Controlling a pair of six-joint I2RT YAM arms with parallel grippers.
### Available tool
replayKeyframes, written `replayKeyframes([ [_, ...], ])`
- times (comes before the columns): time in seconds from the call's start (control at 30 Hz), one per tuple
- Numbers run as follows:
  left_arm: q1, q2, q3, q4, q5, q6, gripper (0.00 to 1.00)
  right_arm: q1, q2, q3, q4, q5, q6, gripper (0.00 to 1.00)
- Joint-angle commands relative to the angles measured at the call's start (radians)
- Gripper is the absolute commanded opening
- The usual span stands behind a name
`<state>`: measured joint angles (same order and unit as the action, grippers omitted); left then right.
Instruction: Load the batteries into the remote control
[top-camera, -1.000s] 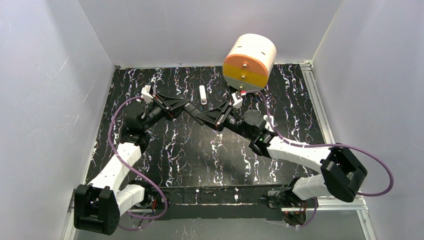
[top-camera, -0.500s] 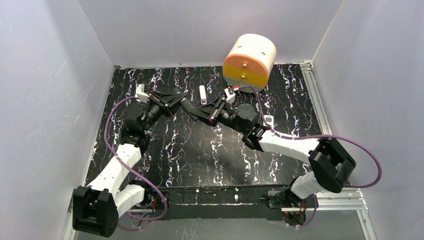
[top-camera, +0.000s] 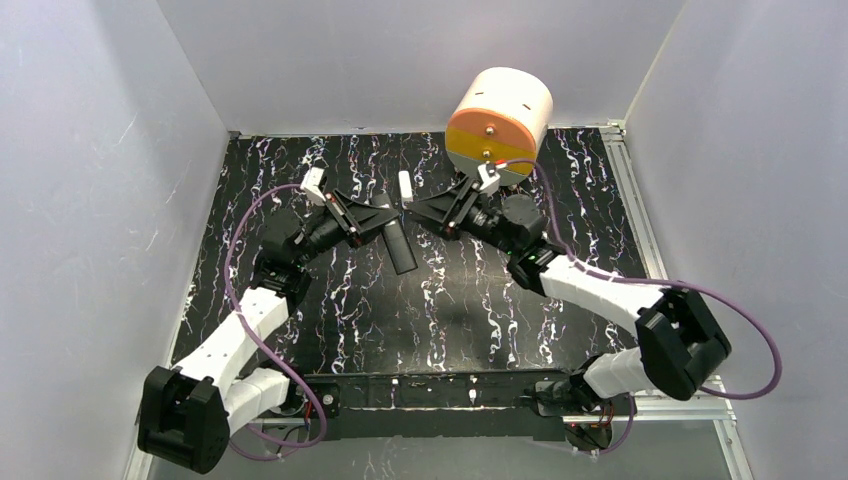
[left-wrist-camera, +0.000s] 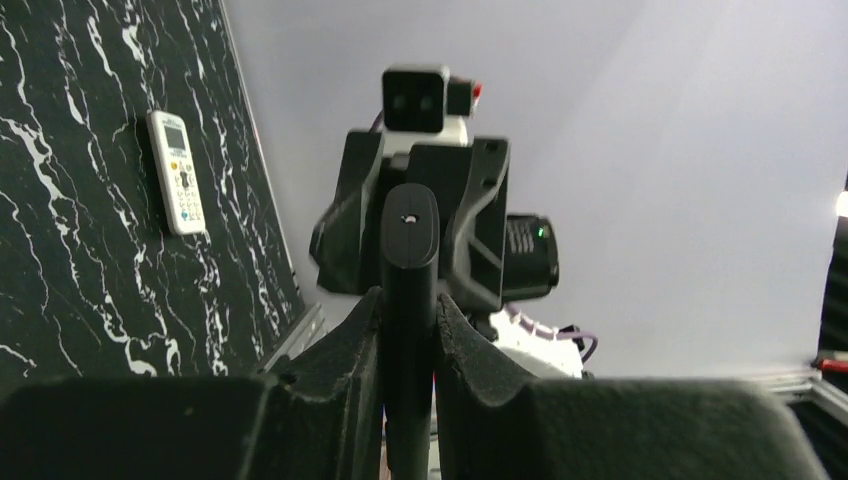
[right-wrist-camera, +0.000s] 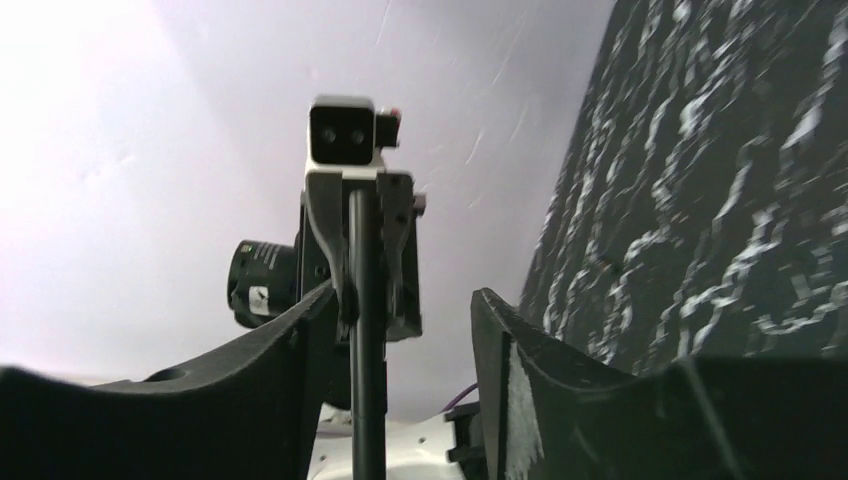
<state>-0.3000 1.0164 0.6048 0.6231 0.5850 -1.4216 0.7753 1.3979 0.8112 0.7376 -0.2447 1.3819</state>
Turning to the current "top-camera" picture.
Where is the black tv remote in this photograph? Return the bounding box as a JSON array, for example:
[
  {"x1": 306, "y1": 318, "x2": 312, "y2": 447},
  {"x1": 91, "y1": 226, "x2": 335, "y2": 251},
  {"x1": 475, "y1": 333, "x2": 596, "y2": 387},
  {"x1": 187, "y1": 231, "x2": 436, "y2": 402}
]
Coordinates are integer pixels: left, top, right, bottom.
[{"x1": 370, "y1": 193, "x2": 418, "y2": 275}]

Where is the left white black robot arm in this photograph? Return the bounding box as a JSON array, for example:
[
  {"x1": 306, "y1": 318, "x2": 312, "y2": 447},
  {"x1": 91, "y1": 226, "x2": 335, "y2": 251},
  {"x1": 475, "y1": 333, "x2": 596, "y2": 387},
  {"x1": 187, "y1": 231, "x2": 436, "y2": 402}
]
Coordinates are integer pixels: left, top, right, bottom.
[{"x1": 137, "y1": 190, "x2": 399, "y2": 474}]

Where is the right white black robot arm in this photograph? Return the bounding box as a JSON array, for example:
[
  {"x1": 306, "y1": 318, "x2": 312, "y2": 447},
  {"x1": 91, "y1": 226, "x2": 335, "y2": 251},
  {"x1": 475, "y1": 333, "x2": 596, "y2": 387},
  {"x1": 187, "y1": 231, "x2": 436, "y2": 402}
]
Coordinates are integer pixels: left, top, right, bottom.
[{"x1": 406, "y1": 178, "x2": 732, "y2": 415}]

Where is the small white remote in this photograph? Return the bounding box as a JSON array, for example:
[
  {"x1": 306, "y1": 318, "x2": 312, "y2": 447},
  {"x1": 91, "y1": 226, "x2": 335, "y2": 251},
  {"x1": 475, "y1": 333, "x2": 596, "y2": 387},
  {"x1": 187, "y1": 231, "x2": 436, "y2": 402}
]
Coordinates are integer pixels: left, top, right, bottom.
[{"x1": 398, "y1": 170, "x2": 414, "y2": 204}]

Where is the round three-drawer storage box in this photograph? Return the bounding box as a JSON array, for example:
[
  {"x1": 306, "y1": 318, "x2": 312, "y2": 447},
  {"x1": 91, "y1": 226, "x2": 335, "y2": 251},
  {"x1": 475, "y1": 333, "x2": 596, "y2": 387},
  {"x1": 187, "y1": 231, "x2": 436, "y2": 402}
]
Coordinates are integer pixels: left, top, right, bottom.
[{"x1": 445, "y1": 67, "x2": 554, "y2": 187}]

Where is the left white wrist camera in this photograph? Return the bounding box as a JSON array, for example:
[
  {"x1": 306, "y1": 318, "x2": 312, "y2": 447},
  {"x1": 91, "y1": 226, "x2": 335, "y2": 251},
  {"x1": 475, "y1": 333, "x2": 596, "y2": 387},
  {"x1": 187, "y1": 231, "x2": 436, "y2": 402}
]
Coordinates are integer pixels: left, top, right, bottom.
[{"x1": 299, "y1": 166, "x2": 327, "y2": 206}]

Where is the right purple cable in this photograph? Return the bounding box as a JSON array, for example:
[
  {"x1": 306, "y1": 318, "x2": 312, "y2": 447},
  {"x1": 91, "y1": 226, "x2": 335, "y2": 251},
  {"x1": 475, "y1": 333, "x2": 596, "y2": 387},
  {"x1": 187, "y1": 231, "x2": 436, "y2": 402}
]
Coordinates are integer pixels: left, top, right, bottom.
[{"x1": 496, "y1": 158, "x2": 784, "y2": 458}]

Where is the purple cable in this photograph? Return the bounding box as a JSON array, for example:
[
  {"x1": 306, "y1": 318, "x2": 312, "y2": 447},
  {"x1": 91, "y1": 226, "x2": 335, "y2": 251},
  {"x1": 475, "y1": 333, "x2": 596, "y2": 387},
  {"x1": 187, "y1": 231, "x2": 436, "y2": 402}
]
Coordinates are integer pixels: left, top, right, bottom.
[
  {"x1": 496, "y1": 158, "x2": 784, "y2": 458},
  {"x1": 223, "y1": 184, "x2": 329, "y2": 462}
]

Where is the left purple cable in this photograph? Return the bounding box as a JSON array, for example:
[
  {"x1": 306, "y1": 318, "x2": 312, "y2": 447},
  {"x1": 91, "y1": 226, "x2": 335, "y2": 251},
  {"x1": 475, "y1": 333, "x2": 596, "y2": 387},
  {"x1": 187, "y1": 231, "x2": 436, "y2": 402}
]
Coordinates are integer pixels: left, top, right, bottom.
[{"x1": 223, "y1": 184, "x2": 329, "y2": 462}]

